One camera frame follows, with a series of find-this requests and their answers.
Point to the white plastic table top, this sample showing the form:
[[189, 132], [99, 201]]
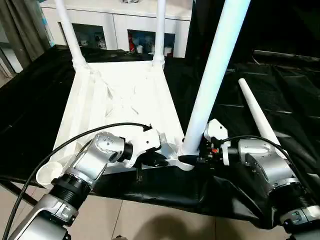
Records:
[[112, 100]]

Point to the white plastic table leg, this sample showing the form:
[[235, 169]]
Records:
[[217, 62], [71, 32], [257, 112], [160, 32]]

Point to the black mat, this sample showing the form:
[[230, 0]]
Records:
[[275, 95]]

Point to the white cup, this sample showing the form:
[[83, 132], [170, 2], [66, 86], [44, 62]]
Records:
[[168, 51], [140, 48]]

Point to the black speaker with gold label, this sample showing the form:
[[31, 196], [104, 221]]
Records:
[[200, 30]]

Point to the dark metal bar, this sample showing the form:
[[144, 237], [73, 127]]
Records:
[[287, 55]]

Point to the white sideboard cabinet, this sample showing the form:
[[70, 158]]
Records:
[[112, 20]]

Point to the black white patterned bag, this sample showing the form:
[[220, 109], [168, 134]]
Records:
[[130, 1]]

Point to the grey curtain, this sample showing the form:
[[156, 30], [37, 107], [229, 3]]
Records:
[[22, 32]]

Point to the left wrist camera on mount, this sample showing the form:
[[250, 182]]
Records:
[[145, 140]]

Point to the black table frame leg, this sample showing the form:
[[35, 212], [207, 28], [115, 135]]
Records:
[[17, 192]]

